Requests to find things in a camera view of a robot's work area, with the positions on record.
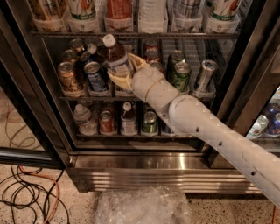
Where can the clear plastic bag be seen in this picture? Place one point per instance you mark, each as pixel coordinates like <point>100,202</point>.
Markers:
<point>148,205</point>

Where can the tan bottle top shelf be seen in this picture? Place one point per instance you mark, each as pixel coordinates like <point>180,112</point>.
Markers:
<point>50,15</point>

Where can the silver bottle top shelf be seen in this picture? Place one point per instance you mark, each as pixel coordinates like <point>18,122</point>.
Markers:
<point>187,15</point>

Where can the blue can bottom front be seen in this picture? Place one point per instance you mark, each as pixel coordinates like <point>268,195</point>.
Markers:
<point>165,130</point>

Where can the top wire shelf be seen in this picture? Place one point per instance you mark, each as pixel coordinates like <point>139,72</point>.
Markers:
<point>136,35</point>

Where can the small tea bottle bottom shelf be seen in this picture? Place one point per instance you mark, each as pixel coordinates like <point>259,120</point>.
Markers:
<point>128,120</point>

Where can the red bottle top shelf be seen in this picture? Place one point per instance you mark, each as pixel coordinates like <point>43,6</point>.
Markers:
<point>119,16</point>

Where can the green can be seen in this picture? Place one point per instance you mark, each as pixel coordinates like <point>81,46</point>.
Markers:
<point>174,58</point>
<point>180,76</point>
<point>150,123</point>

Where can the glass fridge door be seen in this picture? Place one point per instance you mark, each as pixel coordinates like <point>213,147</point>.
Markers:
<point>20,80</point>
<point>245,82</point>

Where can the green can bottom front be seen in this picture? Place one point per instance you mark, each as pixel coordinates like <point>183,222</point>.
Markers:
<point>150,123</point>

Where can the red cola can back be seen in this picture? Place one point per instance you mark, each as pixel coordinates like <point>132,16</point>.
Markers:
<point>150,44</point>

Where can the gold can middle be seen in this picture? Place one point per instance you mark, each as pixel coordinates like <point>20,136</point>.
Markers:
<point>71,61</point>

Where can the brown tea bottle behind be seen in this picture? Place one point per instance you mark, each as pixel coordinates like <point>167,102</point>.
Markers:
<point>98,52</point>

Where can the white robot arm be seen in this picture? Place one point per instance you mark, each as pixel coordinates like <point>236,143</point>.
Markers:
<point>185,114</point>

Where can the blue can behind right door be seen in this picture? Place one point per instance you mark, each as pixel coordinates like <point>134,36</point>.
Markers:
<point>272,113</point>

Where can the clear water bottle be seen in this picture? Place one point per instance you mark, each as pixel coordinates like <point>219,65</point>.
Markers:
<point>86,121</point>

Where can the blue can middle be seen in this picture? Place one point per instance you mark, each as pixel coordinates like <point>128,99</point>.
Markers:
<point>86,57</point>

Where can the green can back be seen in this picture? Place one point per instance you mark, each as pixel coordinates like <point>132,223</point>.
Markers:
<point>174,58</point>

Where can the silver slim can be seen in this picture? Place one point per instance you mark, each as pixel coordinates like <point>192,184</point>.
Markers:
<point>206,72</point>

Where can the gold can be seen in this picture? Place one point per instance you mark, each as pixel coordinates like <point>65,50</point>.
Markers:
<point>77,45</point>
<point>68,77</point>
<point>71,61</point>

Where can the red cola can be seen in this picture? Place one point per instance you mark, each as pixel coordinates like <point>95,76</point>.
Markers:
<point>157,65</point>
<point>150,44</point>
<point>151,55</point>

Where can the right glass fridge door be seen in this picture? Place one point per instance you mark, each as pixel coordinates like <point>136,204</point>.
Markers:
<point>245,82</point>

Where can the red cola can front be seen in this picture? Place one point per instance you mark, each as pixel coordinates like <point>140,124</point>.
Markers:
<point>157,65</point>

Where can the white bottle top shelf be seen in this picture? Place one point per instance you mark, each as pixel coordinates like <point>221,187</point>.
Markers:
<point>152,16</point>

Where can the gold can front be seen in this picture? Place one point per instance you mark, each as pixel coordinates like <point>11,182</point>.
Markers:
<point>68,77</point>

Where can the gold can back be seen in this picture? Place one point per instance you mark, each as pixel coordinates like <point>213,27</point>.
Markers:
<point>77,45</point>

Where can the left glass fridge door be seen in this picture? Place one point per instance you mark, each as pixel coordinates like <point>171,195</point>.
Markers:
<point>20,80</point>

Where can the red cola can middle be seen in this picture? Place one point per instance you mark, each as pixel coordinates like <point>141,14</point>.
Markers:
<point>151,55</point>

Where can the red can bottom shelf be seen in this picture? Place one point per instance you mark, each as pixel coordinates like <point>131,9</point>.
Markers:
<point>107,122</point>

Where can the white green bottle top left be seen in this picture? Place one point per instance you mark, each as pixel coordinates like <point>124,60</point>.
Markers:
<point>83,16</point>

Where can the brown tea bottle white label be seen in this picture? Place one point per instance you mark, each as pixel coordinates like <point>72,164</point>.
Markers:
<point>117,57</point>

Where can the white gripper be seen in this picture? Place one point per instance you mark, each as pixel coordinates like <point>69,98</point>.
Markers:
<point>144,81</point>

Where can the white green bottle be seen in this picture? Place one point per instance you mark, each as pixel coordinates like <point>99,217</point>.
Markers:
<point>83,16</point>
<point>221,15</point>

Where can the middle wire shelf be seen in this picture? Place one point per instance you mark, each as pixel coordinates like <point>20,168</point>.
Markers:
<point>114,98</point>

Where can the wire shelf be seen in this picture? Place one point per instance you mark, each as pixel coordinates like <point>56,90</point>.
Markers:
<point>114,98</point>
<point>136,35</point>

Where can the white green bottle top right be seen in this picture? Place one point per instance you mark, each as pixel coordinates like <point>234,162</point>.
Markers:
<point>221,15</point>

